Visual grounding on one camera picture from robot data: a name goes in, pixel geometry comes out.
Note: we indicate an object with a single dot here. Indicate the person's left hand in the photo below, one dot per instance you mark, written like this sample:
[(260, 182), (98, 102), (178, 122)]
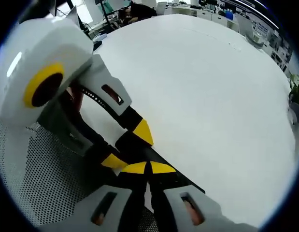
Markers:
[(75, 100)]

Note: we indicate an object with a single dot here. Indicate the silver computer monitor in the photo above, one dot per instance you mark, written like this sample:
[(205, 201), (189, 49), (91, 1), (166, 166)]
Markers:
[(75, 17)]

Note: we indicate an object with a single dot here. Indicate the grey office chair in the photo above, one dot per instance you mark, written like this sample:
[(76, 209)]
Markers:
[(244, 24)]

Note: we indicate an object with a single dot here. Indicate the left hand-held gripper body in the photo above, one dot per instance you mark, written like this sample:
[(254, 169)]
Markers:
[(50, 43)]

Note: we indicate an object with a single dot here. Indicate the white drawer cabinet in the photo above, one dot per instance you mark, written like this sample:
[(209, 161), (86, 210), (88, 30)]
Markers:
[(212, 16)]

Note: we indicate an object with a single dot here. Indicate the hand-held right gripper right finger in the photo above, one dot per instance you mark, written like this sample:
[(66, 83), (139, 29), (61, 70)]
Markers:
[(173, 207)]

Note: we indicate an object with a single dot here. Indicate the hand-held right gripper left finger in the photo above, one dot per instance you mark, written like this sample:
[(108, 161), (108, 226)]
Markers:
[(120, 207)]

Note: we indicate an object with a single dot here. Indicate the white mesh office chair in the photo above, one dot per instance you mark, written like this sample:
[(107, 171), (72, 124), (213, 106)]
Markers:
[(43, 181)]

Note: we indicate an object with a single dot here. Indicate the blue storage box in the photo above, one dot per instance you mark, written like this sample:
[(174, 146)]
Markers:
[(229, 15)]

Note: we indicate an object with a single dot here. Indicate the green potted plant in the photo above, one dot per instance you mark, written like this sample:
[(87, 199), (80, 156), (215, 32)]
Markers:
[(297, 89)]

